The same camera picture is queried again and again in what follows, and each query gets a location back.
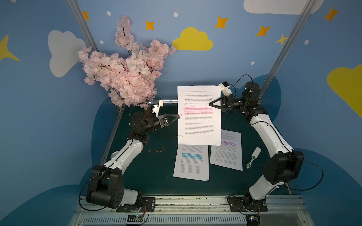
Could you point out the right aluminium frame post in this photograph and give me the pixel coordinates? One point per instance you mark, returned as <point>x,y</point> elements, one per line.
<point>293,35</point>

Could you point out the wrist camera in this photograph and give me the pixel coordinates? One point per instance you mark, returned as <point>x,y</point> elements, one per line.
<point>225,88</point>
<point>156,104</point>

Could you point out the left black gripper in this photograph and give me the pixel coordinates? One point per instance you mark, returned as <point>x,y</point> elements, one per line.
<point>163,120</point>

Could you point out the left aluminium frame post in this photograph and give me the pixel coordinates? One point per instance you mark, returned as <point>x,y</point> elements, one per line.
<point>78,14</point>

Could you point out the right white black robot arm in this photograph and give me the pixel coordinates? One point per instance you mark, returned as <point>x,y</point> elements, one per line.
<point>284,164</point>

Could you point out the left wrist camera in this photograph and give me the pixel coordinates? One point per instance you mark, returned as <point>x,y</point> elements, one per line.
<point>156,104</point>

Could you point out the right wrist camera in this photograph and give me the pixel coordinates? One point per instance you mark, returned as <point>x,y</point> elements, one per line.
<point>225,88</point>

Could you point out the right electronics board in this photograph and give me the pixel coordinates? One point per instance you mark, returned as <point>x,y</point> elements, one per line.
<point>252,220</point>

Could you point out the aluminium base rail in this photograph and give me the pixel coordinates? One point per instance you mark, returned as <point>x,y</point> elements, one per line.
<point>198,210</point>

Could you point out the left electronics board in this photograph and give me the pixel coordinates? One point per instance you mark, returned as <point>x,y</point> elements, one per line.
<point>134,220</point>

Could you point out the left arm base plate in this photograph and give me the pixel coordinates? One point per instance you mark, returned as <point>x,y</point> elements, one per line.
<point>143,204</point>

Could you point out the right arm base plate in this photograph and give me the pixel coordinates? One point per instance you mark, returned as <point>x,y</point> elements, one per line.
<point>241,204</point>

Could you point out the document with blue highlight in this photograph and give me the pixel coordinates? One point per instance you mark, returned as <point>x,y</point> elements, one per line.
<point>192,162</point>

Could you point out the back aluminium frame bar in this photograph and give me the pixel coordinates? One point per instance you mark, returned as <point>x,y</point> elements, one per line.
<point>169,101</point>

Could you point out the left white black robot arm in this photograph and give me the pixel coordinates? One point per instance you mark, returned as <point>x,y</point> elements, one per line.
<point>106,186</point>

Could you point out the electronics board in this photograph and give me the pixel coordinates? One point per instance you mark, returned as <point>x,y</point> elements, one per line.
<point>252,220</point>
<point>134,220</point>

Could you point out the pink cherry blossom tree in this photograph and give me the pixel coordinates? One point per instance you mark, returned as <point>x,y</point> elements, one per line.
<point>130,81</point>

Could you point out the document with pink highlight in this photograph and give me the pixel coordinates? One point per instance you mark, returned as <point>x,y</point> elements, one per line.
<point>199,124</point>

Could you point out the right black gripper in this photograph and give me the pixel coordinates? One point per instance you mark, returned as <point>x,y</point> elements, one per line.
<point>227,102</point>

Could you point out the document with purple highlight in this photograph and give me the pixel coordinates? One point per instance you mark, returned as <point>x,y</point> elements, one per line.
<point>229,153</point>

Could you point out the aluminium frame post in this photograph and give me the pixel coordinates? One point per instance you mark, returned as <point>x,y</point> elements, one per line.
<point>78,14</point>
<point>293,35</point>

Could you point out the white handled tool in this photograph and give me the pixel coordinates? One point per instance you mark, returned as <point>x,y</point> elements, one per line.
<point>254,155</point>

